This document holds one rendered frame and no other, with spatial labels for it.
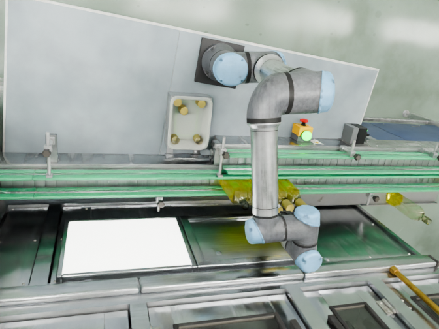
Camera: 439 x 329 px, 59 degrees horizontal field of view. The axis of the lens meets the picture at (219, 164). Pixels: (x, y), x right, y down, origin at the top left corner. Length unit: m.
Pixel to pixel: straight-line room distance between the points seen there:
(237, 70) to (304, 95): 0.42
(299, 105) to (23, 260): 1.00
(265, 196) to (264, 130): 0.18
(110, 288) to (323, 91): 0.82
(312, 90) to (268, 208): 0.34
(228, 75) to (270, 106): 0.42
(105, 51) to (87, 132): 0.33
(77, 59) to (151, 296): 0.91
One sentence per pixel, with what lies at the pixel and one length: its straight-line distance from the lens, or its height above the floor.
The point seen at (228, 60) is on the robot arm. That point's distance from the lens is 1.43.
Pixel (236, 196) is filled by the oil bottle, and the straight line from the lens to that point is 1.50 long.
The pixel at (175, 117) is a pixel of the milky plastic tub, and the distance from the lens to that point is 1.66.
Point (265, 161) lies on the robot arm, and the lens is 1.07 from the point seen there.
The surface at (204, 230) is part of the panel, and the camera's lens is 1.53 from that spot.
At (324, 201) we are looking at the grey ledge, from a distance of 1.96.
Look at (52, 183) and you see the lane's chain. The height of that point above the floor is 0.88.
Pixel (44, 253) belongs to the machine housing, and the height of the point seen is 1.15.
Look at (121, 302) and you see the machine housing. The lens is 1.23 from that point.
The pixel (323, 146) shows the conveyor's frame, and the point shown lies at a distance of 1.83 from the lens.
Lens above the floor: 2.35
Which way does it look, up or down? 62 degrees down
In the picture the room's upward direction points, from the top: 144 degrees clockwise
